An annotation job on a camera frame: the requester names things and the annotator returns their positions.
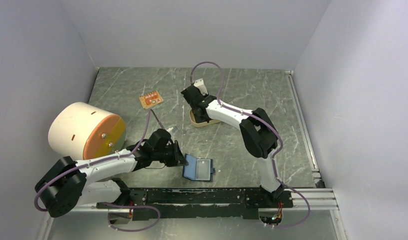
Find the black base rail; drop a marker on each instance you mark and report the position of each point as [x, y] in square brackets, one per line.
[202, 202]

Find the blue leather card holder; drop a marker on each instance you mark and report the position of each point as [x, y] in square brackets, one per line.
[198, 169]

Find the large white cylinder roll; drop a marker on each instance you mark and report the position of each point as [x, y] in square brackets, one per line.
[85, 132]

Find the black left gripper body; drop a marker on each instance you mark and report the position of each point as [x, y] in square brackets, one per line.
[166, 155]

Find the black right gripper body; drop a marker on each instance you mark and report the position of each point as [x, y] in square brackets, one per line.
[193, 112]

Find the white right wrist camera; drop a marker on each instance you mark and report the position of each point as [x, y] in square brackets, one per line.
[200, 85]

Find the aluminium frame rail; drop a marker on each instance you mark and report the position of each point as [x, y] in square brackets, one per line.
[314, 216]

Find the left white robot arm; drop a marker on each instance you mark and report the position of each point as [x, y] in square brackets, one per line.
[70, 183]

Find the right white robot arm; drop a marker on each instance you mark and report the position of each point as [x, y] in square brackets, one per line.
[259, 135]

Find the beige oval card tray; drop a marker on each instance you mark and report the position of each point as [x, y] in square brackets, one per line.
[201, 124]

